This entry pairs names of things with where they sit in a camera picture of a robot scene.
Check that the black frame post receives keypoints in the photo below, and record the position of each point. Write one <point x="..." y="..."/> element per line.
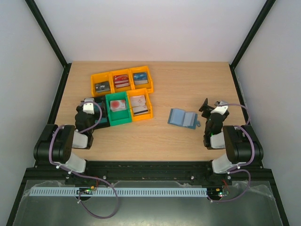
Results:
<point x="252" y="32"/>
<point x="46" y="30"/>

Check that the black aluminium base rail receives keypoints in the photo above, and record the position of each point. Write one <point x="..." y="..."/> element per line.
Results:
<point x="196" y="173"/>

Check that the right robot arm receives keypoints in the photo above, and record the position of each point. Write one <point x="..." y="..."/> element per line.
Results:
<point x="241" y="144"/>

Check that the green bin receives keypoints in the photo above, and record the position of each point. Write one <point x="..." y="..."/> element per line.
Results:
<point x="118" y="117"/>

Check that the yellow bin back middle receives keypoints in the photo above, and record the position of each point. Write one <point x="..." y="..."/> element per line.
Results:
<point x="120" y="72"/>

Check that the yellow bin back right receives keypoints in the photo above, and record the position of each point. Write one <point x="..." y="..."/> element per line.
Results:
<point x="149" y="85"/>

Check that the black bin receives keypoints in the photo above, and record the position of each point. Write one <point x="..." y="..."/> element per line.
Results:
<point x="102" y="125"/>

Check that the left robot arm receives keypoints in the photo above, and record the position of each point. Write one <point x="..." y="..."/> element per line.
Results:
<point x="56" y="143"/>

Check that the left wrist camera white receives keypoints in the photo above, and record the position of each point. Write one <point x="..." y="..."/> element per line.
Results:
<point x="88" y="106"/>

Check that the yellow bin back left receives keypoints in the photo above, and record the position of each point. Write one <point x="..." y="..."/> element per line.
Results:
<point x="101" y="77"/>

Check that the blue card stack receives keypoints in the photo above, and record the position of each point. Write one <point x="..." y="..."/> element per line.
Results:
<point x="140" y="78"/>

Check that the blue card holder wallet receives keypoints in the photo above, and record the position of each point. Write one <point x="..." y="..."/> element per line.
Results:
<point x="182" y="118"/>

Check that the left black frame post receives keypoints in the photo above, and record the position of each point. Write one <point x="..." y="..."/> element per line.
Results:
<point x="46" y="30"/>

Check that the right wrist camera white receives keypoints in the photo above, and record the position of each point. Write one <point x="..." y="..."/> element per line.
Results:
<point x="221" y="108"/>

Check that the white red circle card stack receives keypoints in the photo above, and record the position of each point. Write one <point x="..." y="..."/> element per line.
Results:
<point x="118" y="105"/>

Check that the magnetic stripe white card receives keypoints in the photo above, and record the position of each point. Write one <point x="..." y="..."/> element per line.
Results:
<point x="140" y="110"/>

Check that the right black frame post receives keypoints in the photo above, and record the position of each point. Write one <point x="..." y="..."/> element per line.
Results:
<point x="252" y="32"/>

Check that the yellow bin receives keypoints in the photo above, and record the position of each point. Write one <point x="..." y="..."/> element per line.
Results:
<point x="137" y="92"/>
<point x="101" y="77"/>
<point x="149" y="85"/>
<point x="120" y="72"/>

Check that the yellow bin front right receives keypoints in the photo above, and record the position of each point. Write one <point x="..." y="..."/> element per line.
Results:
<point x="137" y="92"/>

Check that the teal VIP card stack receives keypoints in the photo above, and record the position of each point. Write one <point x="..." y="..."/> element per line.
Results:
<point x="97" y="113"/>

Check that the white slotted cable duct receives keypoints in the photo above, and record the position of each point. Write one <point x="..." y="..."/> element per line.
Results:
<point x="120" y="192"/>

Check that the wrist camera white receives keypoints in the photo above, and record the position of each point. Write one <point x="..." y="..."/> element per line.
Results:
<point x="221" y="108"/>
<point x="88" y="106"/>

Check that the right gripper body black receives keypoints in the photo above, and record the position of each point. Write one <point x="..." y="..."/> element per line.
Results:
<point x="209" y="110"/>

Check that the white pink VIP card stack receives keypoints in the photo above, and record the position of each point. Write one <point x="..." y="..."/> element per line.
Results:
<point x="137" y="101"/>

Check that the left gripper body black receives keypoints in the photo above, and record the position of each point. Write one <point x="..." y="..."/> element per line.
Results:
<point x="92" y="125"/>

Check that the black VIP card stack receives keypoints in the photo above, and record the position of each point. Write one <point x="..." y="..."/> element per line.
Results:
<point x="102" y="87"/>

